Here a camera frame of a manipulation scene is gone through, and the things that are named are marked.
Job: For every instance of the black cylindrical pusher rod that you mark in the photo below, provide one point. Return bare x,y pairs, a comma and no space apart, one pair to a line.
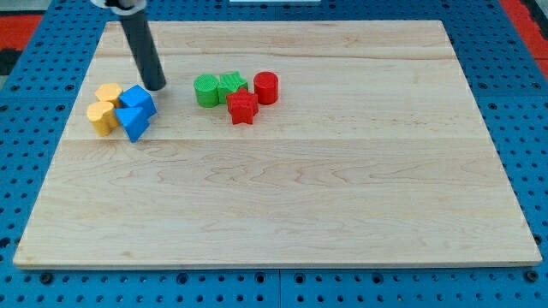
141,43

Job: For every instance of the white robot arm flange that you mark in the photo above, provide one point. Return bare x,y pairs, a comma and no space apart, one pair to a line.
121,7

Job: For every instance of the red star block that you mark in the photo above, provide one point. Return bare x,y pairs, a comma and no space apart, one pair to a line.
243,106

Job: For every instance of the green cylinder block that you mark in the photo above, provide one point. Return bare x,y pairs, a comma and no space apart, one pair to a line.
205,87

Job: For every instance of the red cylinder block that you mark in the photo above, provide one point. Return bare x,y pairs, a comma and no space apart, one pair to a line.
265,85

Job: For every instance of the blue cube block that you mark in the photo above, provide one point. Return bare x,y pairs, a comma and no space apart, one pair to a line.
137,97

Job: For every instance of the green star block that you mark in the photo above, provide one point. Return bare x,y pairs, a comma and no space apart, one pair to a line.
230,83

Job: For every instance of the blue triangle block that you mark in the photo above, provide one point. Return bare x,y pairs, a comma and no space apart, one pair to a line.
134,121

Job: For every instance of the yellow hexagon block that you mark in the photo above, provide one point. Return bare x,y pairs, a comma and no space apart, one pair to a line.
110,92

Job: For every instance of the yellow heart block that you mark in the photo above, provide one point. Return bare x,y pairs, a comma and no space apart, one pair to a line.
102,116

